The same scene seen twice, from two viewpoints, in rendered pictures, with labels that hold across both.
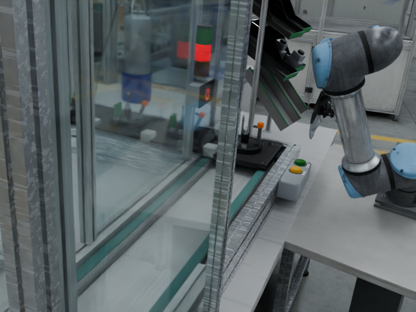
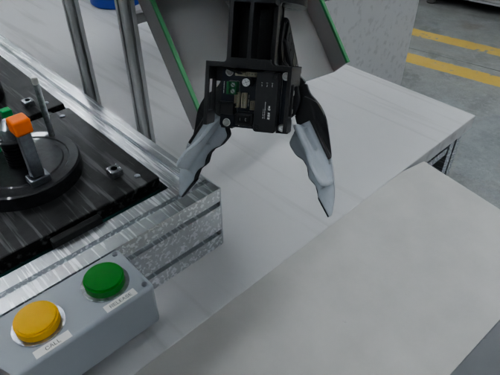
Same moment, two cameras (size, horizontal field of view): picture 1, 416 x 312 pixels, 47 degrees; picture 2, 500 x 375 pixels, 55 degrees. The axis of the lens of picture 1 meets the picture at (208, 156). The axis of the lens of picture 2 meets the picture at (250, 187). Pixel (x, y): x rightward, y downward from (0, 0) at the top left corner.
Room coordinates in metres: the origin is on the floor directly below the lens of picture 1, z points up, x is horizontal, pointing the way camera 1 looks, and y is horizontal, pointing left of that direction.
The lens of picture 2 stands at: (1.35, -0.59, 1.34)
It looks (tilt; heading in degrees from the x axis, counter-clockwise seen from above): 39 degrees down; 26
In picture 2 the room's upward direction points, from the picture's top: straight up
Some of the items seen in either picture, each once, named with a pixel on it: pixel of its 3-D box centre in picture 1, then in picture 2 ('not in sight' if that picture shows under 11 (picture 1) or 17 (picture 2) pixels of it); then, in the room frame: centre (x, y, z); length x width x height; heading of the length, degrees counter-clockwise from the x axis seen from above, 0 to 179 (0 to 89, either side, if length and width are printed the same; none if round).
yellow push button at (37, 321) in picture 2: (295, 170); (38, 323); (1.49, -0.30, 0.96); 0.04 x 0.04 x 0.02
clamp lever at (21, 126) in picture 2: (257, 132); (24, 143); (1.63, -0.17, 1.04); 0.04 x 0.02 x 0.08; 70
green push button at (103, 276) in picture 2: (299, 163); (105, 282); (1.56, -0.33, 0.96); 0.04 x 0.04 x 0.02
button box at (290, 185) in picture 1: (294, 178); (47, 342); (1.49, -0.30, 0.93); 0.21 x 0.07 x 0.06; 160
